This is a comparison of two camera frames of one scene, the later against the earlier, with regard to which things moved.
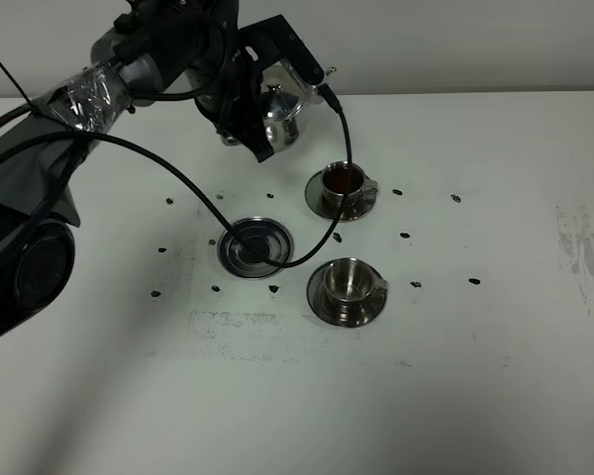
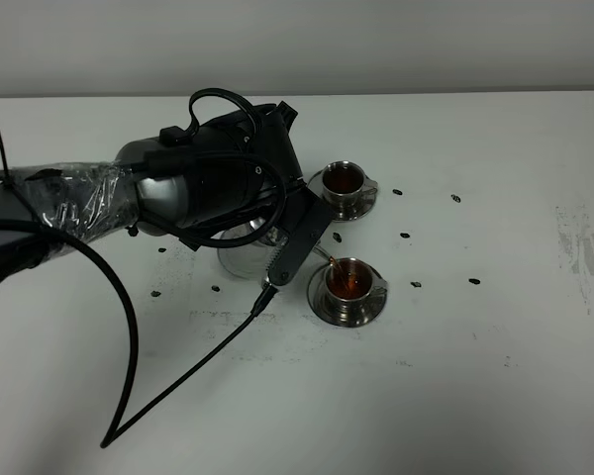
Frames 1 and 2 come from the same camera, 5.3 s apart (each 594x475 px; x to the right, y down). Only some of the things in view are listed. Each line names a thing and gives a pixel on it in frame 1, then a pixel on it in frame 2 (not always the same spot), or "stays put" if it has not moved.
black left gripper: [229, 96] to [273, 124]
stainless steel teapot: [279, 109] to [258, 259]
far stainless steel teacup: [334, 182] stays put
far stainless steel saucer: [316, 200] stays put
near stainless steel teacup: [348, 282] stays put
